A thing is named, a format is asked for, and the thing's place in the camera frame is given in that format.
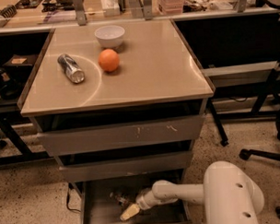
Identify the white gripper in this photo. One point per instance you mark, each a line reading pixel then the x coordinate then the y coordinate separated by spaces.
pixel 143 200

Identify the clear plastic water bottle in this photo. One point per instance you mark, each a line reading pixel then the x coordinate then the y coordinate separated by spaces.
pixel 121 198

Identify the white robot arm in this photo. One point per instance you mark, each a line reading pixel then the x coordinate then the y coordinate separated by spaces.
pixel 228 194

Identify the open grey bottom drawer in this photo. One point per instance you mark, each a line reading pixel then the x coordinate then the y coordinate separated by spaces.
pixel 99 208

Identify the grey middle drawer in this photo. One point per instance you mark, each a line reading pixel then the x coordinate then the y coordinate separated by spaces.
pixel 126 167

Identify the grey top drawer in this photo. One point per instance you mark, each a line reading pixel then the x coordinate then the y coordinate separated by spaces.
pixel 107 137

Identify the grey drawer cabinet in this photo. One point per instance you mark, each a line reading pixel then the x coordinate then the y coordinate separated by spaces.
pixel 156 79

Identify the orange fruit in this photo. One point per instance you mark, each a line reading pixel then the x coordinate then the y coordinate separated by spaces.
pixel 109 60

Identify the silver blue drink can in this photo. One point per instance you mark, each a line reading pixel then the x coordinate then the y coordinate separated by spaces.
pixel 70 68

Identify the white ceramic bowl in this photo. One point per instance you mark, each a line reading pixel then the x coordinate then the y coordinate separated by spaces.
pixel 110 37

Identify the black box with label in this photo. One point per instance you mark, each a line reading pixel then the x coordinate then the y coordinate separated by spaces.
pixel 20 66

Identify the white tissue box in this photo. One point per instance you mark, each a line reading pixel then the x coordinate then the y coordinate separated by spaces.
pixel 110 8

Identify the pink stacked trays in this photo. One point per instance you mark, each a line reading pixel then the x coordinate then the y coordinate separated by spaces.
pixel 170 7

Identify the black coiled spring tool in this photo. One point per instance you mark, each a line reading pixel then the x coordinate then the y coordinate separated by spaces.
pixel 6 14

